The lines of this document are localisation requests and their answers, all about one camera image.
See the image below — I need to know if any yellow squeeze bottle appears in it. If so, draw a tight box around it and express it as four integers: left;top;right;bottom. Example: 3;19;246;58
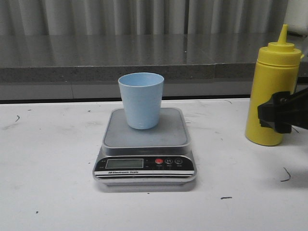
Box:
245;24;303;146

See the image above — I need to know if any light blue plastic cup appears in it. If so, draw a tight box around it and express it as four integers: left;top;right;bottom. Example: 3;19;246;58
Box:
118;72;164;130

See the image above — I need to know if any silver electronic kitchen scale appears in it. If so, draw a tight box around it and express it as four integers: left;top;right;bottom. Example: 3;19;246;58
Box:
92;107;197;192

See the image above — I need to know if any white pleated curtain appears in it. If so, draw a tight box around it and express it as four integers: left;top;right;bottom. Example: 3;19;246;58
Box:
0;0;288;36

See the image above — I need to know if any white object on counter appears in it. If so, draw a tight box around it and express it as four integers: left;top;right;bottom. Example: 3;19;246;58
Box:
284;0;308;36

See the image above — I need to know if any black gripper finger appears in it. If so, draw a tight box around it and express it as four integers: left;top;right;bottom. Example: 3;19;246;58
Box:
257;89;308;134

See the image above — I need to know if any grey stone counter ledge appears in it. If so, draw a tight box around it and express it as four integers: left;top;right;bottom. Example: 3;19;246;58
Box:
0;33;308;101

